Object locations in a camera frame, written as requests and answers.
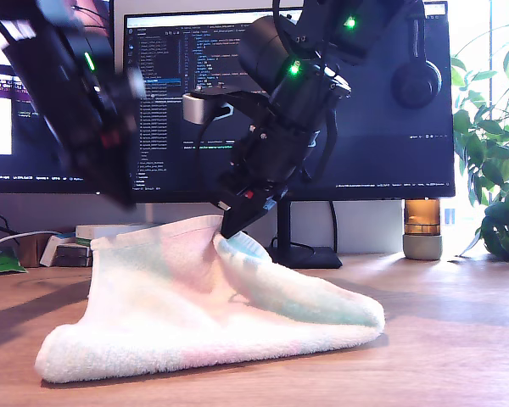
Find dark brown small box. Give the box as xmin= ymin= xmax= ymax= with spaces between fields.
xmin=53 ymin=244 xmax=93 ymax=268

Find black monitor with terminal windows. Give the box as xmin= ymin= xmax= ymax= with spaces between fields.
xmin=0 ymin=0 xmax=118 ymax=197

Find small white blue box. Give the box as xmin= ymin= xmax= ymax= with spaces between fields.
xmin=38 ymin=235 xmax=78 ymax=269

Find black camera cable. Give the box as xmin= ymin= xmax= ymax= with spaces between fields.
xmin=197 ymin=116 xmax=226 ymax=209

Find black monitor stand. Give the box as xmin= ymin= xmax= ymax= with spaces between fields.
xmin=271 ymin=198 xmax=344 ymax=270

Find amber glass lamp grey base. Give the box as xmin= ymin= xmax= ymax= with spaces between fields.
xmin=401 ymin=199 xmax=444 ymax=262

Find thin black looped cable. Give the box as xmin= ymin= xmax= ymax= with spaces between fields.
xmin=269 ymin=236 xmax=316 ymax=259

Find pastel checked fluffy tea towel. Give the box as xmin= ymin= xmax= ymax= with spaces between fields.
xmin=34 ymin=215 xmax=386 ymax=385

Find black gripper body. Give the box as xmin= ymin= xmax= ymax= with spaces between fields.
xmin=216 ymin=120 xmax=326 ymax=194

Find brown wooden block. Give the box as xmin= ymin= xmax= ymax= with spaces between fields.
xmin=16 ymin=233 xmax=54 ymax=270

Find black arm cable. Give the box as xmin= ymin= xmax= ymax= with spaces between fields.
xmin=300 ymin=105 xmax=340 ymax=184

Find pale grey wrist camera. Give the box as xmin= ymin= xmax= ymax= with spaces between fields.
xmin=182 ymin=84 xmax=272 ymax=126
xmin=125 ymin=67 xmax=148 ymax=101

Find black Huawei monitor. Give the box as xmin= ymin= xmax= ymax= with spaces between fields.
xmin=120 ymin=2 xmax=456 ymax=204

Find green plastic packet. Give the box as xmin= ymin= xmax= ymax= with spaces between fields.
xmin=0 ymin=248 xmax=29 ymax=276

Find white cable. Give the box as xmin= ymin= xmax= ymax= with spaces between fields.
xmin=0 ymin=231 xmax=59 ymax=254

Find black headphones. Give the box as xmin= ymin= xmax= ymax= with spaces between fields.
xmin=389 ymin=0 xmax=443 ymax=110

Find green leafy houseplant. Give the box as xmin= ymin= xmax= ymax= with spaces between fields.
xmin=448 ymin=0 xmax=509 ymax=266

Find black monitor power cable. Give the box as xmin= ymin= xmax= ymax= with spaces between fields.
xmin=327 ymin=202 xmax=340 ymax=255

